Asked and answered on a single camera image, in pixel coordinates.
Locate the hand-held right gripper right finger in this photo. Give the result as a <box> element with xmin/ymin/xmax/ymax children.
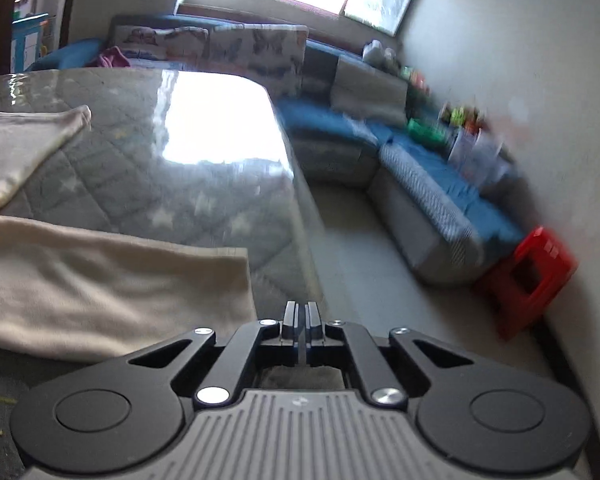
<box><xmin>305</xmin><ymin>301</ymin><xmax>474</xmax><ymax>408</ymax></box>

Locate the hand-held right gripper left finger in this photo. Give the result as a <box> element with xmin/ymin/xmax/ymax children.
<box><xmin>127</xmin><ymin>301</ymin><xmax>300</xmax><ymax>409</ymax></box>

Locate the cream sweater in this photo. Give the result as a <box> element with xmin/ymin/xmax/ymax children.
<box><xmin>0</xmin><ymin>105</ymin><xmax>258</xmax><ymax>366</ymax></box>

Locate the grey patterned throw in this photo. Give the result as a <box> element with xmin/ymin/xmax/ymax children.
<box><xmin>380</xmin><ymin>142</ymin><xmax>473</xmax><ymax>256</ymax></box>

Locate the blue sofa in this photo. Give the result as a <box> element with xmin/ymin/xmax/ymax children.
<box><xmin>30</xmin><ymin>12</ymin><xmax>526</xmax><ymax>288</ymax></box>

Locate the green basket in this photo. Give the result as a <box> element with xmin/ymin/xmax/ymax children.
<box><xmin>406</xmin><ymin>118</ymin><xmax>448</xmax><ymax>148</ymax></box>

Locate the clear plastic container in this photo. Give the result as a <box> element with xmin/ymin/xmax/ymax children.
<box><xmin>447</xmin><ymin>127</ymin><xmax>503</xmax><ymax>178</ymax></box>

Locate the grey cushion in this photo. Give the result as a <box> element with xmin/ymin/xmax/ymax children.
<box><xmin>330</xmin><ymin>56</ymin><xmax>410</xmax><ymax>126</ymax></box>

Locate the red plastic stool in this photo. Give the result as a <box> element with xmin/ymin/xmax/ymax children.
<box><xmin>472</xmin><ymin>226</ymin><xmax>578</xmax><ymax>341</ymax></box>

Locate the butterfly print cushion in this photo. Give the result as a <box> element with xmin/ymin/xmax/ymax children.
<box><xmin>207</xmin><ymin>24</ymin><xmax>308</xmax><ymax>101</ymax></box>
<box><xmin>112</xmin><ymin>25</ymin><xmax>211</xmax><ymax>61</ymax></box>

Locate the pink cloth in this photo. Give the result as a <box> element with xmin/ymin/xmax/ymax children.
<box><xmin>87</xmin><ymin>46</ymin><xmax>131</xmax><ymax>68</ymax></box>

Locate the blue pillow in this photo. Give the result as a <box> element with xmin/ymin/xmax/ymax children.
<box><xmin>27</xmin><ymin>39</ymin><xmax>106</xmax><ymax>72</ymax></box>

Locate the blue white cabinet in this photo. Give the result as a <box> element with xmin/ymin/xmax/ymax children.
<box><xmin>11</xmin><ymin>12</ymin><xmax>51</xmax><ymax>72</ymax></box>

